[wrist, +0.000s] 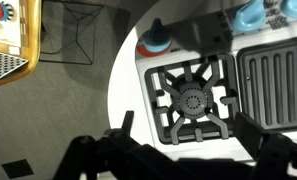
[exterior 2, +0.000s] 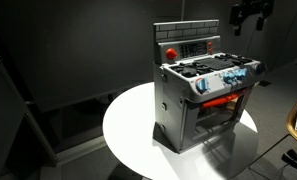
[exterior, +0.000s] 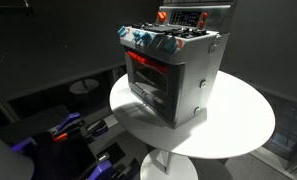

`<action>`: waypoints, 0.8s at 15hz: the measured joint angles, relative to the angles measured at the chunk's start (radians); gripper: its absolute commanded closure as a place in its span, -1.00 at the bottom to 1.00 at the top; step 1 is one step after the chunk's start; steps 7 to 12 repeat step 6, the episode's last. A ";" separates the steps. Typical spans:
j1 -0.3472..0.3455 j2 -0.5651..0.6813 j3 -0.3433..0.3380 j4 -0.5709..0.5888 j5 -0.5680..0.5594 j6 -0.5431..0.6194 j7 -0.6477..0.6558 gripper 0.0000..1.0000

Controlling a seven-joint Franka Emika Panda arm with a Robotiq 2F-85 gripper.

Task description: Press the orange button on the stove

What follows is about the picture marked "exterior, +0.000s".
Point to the grey rounded robot base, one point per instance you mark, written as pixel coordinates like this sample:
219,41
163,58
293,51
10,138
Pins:
6,160

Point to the blue stove knob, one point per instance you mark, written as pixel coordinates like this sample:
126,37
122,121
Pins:
146,39
122,31
171,45
136,36

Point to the grey toy stove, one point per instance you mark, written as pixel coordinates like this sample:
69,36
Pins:
194,66

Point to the black stove burner grate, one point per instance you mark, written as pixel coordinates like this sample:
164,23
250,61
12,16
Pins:
168,29

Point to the large orange stove button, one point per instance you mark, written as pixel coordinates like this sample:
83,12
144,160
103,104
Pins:
161,16

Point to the small orange round button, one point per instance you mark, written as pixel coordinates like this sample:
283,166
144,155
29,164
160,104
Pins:
201,23
204,15

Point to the purple spring clamp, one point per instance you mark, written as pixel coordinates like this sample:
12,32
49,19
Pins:
101,168
99,128
23,144

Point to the small round grey table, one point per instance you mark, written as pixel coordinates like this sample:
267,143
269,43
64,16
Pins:
84,85

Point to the white round table base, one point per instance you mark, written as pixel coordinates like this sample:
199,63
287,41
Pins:
161,166

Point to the purple clamp with orange tip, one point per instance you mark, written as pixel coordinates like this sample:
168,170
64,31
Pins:
68,125

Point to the round white table top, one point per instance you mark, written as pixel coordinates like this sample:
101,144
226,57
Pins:
234,116

